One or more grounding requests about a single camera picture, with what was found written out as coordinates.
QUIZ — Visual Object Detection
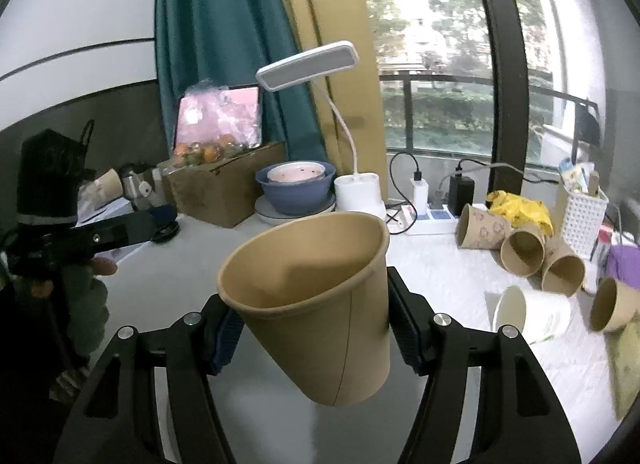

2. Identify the black window frame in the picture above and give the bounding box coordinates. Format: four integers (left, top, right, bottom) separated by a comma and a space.
465, 0, 532, 207

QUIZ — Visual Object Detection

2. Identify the black charging cable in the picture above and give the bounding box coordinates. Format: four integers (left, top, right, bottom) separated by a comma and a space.
388, 151, 424, 205

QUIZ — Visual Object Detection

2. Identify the clear bag of oranges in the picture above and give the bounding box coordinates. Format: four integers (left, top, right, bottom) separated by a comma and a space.
171, 140, 253, 168

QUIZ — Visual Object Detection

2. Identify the pink and white bowl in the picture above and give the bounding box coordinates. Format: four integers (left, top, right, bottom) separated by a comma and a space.
267, 162, 327, 185

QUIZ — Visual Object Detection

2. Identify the white paper cup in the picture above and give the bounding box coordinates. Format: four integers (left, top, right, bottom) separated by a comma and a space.
492, 286, 573, 345

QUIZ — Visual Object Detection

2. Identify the person's left hand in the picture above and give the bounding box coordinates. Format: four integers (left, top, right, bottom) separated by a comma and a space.
30, 258, 119, 297

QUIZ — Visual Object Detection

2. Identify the white power strip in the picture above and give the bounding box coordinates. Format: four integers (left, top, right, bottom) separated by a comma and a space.
388, 203, 459, 237

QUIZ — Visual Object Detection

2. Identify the green mat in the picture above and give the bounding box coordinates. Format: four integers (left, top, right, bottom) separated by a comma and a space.
606, 328, 640, 421

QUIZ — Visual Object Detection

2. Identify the teal curtain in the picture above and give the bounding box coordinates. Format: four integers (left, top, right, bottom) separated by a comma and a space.
154, 0, 328, 165

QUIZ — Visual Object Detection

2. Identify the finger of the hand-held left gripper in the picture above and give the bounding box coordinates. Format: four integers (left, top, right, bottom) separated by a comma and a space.
75, 209, 179, 251

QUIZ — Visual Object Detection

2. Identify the white charger plug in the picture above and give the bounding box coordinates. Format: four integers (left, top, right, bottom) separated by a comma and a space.
411, 171, 430, 211

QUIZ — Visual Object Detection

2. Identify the blue bowl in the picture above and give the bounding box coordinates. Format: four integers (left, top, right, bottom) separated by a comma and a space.
255, 161, 337, 217

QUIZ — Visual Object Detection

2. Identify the patterned brown paper cup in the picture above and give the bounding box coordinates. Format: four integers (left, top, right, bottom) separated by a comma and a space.
81, 168, 125, 211
454, 203, 514, 251

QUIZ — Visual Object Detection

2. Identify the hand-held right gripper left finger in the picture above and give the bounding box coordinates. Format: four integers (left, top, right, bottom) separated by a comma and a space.
55, 293, 245, 464

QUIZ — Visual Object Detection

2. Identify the black power adapter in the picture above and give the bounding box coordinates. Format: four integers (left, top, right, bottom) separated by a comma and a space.
447, 173, 476, 217

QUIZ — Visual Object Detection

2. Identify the grey cable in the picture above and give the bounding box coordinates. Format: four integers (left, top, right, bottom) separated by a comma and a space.
459, 158, 558, 185

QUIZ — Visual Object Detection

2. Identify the yellow plastic bag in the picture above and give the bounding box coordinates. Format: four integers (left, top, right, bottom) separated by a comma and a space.
487, 190, 555, 235

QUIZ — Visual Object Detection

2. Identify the black balcony railing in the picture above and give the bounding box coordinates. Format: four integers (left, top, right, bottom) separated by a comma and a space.
379, 71, 602, 161

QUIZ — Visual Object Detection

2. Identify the brown cardboard box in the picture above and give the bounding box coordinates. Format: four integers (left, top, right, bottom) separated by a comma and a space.
166, 141, 287, 229

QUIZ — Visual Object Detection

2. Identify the yellow curtain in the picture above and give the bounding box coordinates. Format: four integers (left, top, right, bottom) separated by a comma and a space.
272, 0, 390, 189

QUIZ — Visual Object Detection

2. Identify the plain brown paper cup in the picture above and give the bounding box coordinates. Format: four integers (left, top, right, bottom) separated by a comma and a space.
541, 238, 587, 295
589, 277, 640, 334
216, 211, 392, 407
500, 225, 547, 278

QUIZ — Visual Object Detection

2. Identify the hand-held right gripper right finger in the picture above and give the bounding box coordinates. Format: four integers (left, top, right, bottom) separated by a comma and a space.
387, 267, 584, 464

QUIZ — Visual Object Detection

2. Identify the purple packet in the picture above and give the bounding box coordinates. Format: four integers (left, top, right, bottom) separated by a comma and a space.
606, 243, 640, 291

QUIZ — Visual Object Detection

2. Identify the pink plastic bag of fruit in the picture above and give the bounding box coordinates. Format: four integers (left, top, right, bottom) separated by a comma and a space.
176, 84, 264, 151

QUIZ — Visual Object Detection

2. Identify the person's left forearm green sleeve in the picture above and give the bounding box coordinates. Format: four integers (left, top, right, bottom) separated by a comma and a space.
15, 264, 111, 362

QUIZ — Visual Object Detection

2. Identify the white plate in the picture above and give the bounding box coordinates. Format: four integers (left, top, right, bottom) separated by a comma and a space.
254, 193, 337, 225

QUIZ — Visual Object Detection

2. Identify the white desk lamp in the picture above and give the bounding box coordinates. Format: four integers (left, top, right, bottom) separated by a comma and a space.
256, 40, 387, 219

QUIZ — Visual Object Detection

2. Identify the white perforated basket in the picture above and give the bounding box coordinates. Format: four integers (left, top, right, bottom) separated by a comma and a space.
562, 183, 610, 261

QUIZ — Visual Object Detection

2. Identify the small black round object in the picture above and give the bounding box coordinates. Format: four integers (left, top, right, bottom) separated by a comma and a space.
149, 220, 181, 245

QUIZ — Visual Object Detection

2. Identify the black bag with handle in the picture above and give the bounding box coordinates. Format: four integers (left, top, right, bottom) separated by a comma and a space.
16, 119, 97, 219

